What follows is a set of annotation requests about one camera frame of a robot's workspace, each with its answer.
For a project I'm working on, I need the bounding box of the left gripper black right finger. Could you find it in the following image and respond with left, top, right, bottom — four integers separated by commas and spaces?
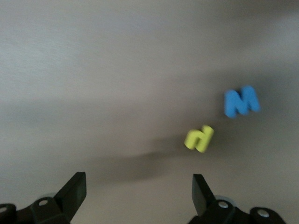
188, 174, 236, 224

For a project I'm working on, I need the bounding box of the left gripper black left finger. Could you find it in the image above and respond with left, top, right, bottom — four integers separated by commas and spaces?
17, 172, 87, 224

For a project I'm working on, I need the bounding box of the yellow lowercase letter n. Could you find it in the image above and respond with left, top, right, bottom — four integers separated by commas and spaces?
184, 125, 214, 154

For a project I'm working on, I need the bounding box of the blue foam letter M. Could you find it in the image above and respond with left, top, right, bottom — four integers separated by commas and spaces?
223, 85, 261, 119

